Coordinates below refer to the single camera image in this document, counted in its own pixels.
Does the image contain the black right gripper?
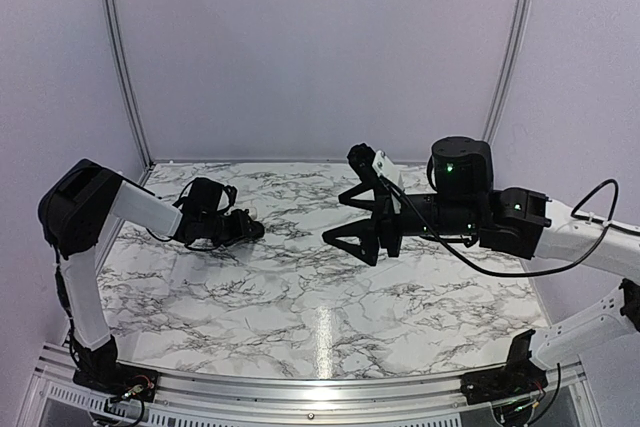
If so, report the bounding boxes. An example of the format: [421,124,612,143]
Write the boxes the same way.
[323,179,481,266]

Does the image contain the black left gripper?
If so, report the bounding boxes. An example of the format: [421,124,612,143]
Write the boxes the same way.
[200,209,259,247]

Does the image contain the white oval charging case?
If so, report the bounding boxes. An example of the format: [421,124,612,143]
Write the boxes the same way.
[244,207,258,220]

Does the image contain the round black charging case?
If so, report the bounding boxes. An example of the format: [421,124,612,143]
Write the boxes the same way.
[246,220,265,241]

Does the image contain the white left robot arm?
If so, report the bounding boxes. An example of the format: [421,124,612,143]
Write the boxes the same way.
[38,159,265,392]

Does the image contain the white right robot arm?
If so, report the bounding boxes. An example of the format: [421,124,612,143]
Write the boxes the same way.
[322,136,639,395]

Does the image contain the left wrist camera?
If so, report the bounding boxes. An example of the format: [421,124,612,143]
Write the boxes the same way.
[214,183,238,215]

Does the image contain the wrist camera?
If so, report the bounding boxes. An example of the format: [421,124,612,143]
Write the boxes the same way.
[214,183,238,215]
[347,143,403,195]

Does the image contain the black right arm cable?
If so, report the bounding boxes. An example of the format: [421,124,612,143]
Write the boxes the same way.
[379,178,621,278]

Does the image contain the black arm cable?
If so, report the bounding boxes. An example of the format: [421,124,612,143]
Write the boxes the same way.
[379,178,621,278]
[49,181,236,373]

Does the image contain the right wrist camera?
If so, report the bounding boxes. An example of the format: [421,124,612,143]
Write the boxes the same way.
[347,143,403,195]

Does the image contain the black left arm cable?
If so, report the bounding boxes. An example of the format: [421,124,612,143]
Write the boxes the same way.
[49,181,236,373]

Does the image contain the aluminium front rail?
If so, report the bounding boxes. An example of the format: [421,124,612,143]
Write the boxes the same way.
[29,356,591,427]

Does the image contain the right aluminium corner post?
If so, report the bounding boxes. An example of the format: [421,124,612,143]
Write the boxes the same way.
[481,0,531,145]

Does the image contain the aluminium corner post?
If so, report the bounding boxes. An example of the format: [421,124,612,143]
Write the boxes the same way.
[481,0,531,145]
[102,0,154,171]

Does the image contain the left aluminium corner post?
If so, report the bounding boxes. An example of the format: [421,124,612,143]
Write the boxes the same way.
[102,0,154,171]

